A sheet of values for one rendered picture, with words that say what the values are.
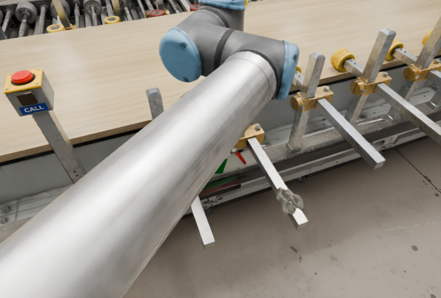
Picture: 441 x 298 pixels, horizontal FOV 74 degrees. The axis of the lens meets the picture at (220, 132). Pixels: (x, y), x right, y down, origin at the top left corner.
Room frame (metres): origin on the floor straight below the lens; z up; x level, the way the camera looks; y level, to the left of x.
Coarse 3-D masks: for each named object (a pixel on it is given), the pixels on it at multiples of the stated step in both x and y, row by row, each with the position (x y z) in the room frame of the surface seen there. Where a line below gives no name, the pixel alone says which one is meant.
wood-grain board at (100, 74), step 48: (288, 0) 1.78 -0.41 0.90; (336, 0) 1.78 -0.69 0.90; (384, 0) 1.78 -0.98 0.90; (432, 0) 1.78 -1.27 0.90; (0, 48) 1.21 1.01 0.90; (48, 48) 1.21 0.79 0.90; (96, 48) 1.21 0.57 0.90; (144, 48) 1.21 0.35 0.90; (336, 48) 1.21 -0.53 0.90; (0, 96) 0.86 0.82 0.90; (96, 96) 0.86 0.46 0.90; (144, 96) 0.86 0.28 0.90; (0, 144) 0.62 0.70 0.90; (48, 144) 0.62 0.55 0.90
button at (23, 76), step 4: (16, 72) 0.52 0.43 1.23; (20, 72) 0.52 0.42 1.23; (24, 72) 0.52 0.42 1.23; (28, 72) 0.52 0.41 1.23; (12, 76) 0.51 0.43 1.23; (16, 76) 0.51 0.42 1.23; (20, 76) 0.51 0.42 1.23; (24, 76) 0.51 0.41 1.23; (28, 76) 0.51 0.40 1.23; (32, 76) 0.52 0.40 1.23; (12, 80) 0.50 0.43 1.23; (16, 80) 0.50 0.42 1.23; (20, 80) 0.50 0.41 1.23; (24, 80) 0.50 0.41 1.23; (28, 80) 0.50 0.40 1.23
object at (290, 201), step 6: (282, 192) 0.46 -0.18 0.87; (288, 192) 0.45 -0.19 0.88; (282, 198) 0.44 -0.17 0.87; (288, 198) 0.44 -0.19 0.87; (294, 198) 0.44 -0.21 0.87; (300, 198) 0.44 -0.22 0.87; (282, 204) 0.42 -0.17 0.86; (288, 204) 0.42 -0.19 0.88; (294, 204) 0.42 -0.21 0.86; (300, 204) 0.42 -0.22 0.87; (288, 210) 0.41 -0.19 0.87; (294, 210) 0.41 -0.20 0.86
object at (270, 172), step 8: (248, 144) 0.67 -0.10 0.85; (256, 144) 0.65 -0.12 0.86; (256, 152) 0.62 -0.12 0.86; (264, 152) 0.62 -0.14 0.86; (256, 160) 0.61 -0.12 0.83; (264, 160) 0.58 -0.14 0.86; (264, 168) 0.55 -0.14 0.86; (272, 168) 0.55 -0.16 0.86; (272, 176) 0.52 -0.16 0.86; (272, 184) 0.50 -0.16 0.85; (280, 184) 0.49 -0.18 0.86; (296, 216) 0.39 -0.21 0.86; (304, 216) 0.39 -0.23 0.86; (296, 224) 0.37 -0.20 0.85; (304, 224) 0.37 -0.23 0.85
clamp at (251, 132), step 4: (256, 124) 0.74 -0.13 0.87; (248, 128) 0.72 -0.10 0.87; (252, 128) 0.72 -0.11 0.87; (248, 132) 0.70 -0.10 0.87; (252, 132) 0.70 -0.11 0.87; (256, 132) 0.70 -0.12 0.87; (260, 132) 0.70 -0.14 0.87; (248, 136) 0.68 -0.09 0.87; (252, 136) 0.68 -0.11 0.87; (256, 136) 0.69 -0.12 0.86; (260, 136) 0.69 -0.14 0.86; (240, 140) 0.67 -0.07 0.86; (244, 140) 0.67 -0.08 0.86; (260, 140) 0.69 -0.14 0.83; (236, 144) 0.66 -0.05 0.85; (240, 144) 0.67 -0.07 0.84; (244, 144) 0.67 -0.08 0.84
